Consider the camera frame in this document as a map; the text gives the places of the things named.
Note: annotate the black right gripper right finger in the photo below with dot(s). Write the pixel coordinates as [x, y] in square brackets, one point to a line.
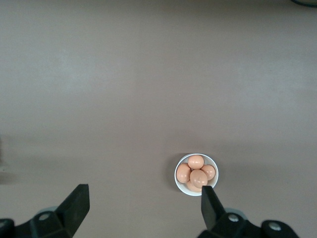
[215, 218]

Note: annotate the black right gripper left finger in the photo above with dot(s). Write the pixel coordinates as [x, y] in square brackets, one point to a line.
[67, 218]

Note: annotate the white round bowl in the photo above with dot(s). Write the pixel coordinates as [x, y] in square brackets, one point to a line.
[180, 187]

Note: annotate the brown egg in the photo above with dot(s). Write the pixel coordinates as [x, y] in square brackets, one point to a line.
[195, 161]
[210, 171]
[198, 178]
[182, 172]
[192, 188]

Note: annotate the brown table cover sheet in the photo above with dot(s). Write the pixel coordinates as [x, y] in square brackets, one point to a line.
[123, 74]

